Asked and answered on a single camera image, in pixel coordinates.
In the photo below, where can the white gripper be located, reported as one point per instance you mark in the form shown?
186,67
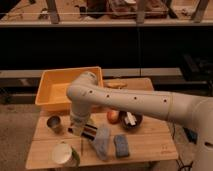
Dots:
78,123

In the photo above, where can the black striped eraser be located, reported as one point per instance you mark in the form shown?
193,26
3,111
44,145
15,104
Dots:
89,132

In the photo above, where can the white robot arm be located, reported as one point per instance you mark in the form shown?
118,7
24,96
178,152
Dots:
190,111

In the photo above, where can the small metal cup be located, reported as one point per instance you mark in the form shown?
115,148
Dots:
54,123

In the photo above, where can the grey triangular cloth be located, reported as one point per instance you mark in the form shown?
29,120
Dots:
101,142

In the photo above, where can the yellow plastic bin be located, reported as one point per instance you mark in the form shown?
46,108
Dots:
51,94

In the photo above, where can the orange fruit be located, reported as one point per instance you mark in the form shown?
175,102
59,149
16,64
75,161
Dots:
112,116

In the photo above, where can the blue sponge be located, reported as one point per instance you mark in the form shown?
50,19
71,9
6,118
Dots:
121,146

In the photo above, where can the yellow banana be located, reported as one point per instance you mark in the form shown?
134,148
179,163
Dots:
115,85

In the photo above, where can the dark brown bowl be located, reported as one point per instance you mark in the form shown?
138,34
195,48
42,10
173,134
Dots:
123,114

